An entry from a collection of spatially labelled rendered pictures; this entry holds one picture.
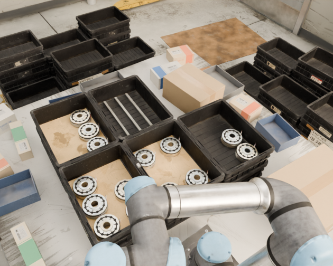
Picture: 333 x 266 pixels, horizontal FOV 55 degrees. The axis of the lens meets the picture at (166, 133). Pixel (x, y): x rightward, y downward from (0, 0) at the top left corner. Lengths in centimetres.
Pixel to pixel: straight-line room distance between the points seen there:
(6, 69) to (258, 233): 216
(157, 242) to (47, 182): 111
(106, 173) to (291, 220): 90
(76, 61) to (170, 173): 153
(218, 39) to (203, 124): 235
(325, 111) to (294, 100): 28
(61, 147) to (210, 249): 87
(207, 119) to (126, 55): 140
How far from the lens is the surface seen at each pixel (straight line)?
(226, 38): 403
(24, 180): 174
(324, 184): 158
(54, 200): 164
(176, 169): 152
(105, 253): 64
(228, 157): 160
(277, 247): 89
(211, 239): 121
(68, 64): 273
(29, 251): 148
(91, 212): 138
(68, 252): 151
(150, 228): 68
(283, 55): 324
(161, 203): 71
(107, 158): 152
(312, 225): 86
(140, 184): 72
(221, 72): 226
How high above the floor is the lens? 206
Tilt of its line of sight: 48 degrees down
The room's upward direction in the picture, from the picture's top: 4 degrees clockwise
